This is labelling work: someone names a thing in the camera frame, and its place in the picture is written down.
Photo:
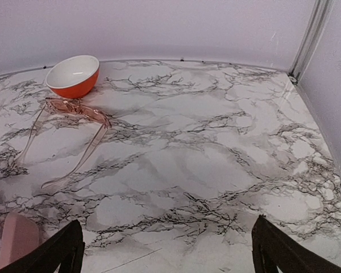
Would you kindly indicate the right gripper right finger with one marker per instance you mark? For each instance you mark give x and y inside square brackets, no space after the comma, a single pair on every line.
[275,251]

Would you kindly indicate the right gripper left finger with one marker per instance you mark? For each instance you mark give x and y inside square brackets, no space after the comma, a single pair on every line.
[63,252]

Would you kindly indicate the pink hard glasses case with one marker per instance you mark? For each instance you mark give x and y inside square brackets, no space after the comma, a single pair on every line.
[18,237]

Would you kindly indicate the pink transparent sunglasses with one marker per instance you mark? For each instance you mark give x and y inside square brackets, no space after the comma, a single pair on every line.
[64,106]

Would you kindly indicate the orange white bowl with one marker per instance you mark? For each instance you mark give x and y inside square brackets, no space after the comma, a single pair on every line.
[74,77]

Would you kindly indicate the right aluminium frame post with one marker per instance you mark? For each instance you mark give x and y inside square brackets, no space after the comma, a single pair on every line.
[314,31]

